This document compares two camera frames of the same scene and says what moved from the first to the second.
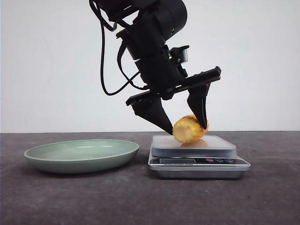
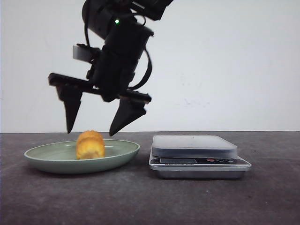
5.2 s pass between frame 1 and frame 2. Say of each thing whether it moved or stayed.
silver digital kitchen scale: stayed
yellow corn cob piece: moved
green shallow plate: stayed
